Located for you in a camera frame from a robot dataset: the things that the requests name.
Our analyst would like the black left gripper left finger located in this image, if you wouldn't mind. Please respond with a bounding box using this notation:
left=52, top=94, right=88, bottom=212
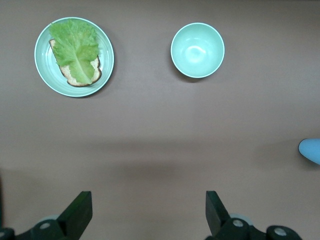
left=31, top=190, right=93, bottom=240

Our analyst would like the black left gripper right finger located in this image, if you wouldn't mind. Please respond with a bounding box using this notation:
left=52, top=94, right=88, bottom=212
left=205, top=190, right=266, bottom=240

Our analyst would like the blue cup holding paper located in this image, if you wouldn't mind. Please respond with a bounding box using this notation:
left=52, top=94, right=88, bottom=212
left=298, top=138, right=320, bottom=166

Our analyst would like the toasted bread slice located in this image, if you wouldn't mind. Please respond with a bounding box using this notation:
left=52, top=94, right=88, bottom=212
left=48, top=38, right=103, bottom=88

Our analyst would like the green lettuce leaf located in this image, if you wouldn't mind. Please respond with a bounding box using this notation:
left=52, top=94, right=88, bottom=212
left=48, top=19, right=101, bottom=85

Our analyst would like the mint green plate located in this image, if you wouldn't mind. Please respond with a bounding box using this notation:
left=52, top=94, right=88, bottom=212
left=34, top=16, right=115, bottom=99

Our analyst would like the mint green bowl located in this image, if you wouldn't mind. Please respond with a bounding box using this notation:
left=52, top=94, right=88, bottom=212
left=170, top=22, right=226, bottom=79

